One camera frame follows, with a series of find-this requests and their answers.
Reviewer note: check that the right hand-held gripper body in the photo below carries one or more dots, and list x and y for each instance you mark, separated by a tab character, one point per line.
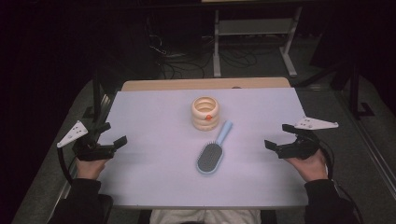
300	149

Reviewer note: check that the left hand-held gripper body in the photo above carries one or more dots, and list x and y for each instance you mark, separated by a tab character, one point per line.
93	152

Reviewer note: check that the light blue hairbrush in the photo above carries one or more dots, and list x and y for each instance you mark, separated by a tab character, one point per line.
210	157

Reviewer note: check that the cream ribbed cup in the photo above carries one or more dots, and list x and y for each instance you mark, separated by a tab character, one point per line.
204	123

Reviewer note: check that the person's left hand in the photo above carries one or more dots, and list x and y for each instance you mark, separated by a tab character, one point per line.
90	169

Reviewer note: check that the person's right hand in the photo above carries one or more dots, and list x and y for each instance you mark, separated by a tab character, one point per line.
311	169

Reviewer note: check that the black metal stand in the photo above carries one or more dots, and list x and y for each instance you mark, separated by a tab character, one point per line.
355	93
97	99

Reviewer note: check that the white table mat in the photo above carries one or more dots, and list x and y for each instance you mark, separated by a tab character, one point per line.
155	124

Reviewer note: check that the person's light pants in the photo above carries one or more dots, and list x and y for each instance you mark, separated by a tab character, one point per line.
205	216

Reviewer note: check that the white metal stand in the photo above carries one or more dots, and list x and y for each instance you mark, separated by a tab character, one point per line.
255	26

